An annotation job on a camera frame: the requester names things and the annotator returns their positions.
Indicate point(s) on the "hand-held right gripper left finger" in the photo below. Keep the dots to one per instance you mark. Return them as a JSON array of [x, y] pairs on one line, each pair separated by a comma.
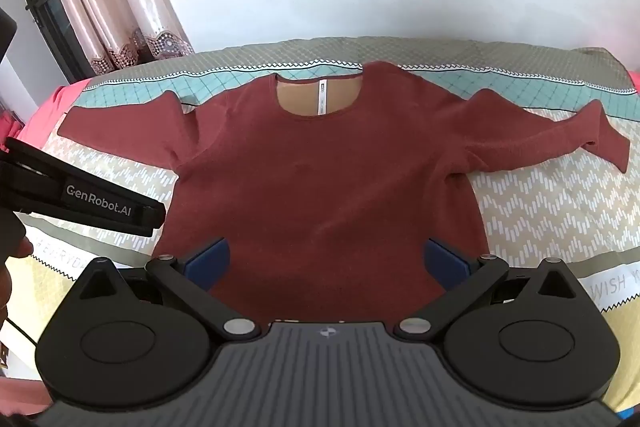
[[212, 262]]

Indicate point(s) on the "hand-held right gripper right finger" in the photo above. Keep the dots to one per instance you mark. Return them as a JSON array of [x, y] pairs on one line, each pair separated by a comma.
[[440, 262]]

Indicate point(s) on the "red-brown sweater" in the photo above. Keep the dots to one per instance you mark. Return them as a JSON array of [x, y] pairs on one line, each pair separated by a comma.
[[325, 187]]

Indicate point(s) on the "person's left hand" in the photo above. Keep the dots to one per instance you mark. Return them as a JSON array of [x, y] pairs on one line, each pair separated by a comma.
[[17, 239]]

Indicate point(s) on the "pink quilt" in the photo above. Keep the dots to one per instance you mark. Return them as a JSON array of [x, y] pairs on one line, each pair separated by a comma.
[[50, 109]]

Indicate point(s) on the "patterned bed sheet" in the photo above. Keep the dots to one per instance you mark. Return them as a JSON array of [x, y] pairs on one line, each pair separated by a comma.
[[550, 207]]

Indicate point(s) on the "dark window frame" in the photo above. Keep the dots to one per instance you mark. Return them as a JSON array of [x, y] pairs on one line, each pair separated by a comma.
[[47, 2]]

